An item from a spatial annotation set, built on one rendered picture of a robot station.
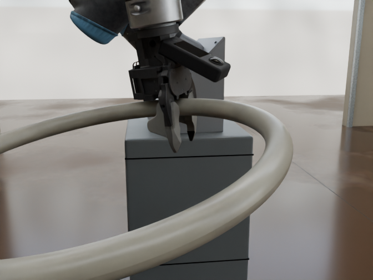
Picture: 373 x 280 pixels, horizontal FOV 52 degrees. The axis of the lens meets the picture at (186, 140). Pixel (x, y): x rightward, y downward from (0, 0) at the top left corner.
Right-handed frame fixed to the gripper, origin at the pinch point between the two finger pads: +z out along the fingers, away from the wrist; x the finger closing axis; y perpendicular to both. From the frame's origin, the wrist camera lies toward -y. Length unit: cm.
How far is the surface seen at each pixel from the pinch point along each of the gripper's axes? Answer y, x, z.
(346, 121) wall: 40, -511, 163
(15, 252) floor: 154, -51, 90
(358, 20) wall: 24, -528, 26
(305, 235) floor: 17, -148, 118
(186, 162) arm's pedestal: 24, -38, 22
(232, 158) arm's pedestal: 12, -46, 24
